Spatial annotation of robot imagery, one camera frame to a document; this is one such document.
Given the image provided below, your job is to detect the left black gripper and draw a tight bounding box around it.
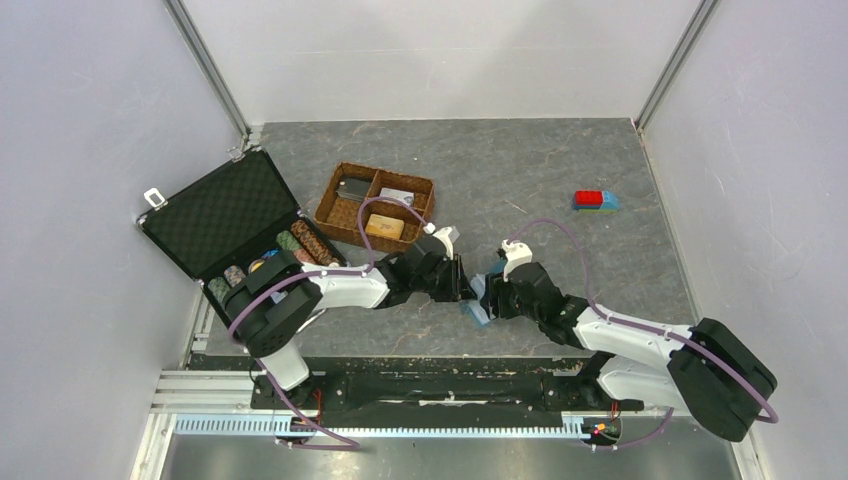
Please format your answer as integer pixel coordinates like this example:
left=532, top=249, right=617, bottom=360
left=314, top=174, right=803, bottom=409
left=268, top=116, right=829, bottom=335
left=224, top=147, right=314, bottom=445
left=412, top=254, right=478, bottom=303

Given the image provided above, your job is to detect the blue card holder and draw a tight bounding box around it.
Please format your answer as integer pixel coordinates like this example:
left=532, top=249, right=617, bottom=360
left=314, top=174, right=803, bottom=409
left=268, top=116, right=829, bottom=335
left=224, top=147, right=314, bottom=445
left=459, top=260, right=505, bottom=326

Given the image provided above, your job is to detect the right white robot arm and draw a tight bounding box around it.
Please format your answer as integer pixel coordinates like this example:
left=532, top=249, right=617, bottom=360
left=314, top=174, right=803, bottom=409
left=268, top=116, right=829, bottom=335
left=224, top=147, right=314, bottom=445
left=470, top=262, right=778, bottom=442

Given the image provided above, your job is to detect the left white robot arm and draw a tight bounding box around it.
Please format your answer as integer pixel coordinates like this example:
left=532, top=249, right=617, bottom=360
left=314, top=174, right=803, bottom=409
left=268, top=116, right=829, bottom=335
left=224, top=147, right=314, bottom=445
left=218, top=233, right=478, bottom=408

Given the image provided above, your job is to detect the gold VIP card stack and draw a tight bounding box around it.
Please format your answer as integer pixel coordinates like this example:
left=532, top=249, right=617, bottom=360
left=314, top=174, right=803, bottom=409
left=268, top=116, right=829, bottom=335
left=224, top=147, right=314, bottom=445
left=365, top=214, right=405, bottom=240

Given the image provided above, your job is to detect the silver VIP card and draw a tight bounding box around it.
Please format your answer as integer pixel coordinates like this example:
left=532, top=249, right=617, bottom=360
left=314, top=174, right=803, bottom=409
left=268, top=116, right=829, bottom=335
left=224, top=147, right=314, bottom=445
left=379, top=187, right=415, bottom=206

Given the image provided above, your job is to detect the black VIP card stack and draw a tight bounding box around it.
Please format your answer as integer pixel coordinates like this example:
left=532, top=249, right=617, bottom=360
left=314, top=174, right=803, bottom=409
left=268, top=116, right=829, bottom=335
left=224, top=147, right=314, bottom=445
left=336, top=176, right=372, bottom=203

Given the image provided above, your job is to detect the brown woven divided basket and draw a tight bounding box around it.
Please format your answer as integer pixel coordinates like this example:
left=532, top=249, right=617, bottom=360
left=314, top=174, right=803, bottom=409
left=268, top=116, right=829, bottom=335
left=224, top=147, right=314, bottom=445
left=314, top=162, right=435, bottom=253

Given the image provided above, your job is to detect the red blue toy brick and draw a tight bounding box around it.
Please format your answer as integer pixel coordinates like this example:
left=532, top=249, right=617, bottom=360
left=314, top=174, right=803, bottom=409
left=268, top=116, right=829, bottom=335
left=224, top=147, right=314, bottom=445
left=572, top=190, right=620, bottom=212

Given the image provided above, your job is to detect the orange black chip row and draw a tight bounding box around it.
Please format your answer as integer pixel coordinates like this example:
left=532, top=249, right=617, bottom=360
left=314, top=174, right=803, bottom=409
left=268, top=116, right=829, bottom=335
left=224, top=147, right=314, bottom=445
left=290, top=220, right=340, bottom=266

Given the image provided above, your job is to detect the black poker chip case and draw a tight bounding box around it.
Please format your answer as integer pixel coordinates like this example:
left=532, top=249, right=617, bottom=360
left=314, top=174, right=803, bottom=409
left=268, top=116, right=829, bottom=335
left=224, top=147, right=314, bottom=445
left=138, top=147, right=351, bottom=336

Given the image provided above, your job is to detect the green chip row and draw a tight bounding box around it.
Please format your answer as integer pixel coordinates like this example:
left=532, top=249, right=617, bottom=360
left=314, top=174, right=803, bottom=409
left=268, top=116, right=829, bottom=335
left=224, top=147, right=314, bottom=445
left=207, top=277, right=232, bottom=308

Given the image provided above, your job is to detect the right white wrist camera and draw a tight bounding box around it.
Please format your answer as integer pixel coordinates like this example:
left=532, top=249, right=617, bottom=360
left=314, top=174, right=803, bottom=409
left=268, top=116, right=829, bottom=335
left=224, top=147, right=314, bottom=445
left=500, top=239, right=533, bottom=281

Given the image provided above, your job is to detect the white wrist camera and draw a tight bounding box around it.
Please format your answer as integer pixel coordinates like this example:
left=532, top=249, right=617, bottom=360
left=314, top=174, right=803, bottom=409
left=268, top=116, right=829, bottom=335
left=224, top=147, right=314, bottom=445
left=500, top=239, right=533, bottom=281
left=423, top=223, right=459, bottom=260

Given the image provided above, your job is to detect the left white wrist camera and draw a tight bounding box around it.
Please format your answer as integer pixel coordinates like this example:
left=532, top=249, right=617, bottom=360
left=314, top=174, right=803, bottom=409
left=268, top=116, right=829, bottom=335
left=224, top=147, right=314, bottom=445
left=423, top=223, right=459, bottom=260

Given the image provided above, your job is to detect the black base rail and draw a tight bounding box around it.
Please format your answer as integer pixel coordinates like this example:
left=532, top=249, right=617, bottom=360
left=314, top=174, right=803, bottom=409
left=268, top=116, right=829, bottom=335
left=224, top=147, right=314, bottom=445
left=228, top=354, right=631, bottom=432

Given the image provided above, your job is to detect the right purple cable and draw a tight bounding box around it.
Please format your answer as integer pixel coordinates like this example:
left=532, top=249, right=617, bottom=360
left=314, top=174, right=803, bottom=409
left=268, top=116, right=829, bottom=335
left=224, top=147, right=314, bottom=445
left=504, top=218, right=780, bottom=452

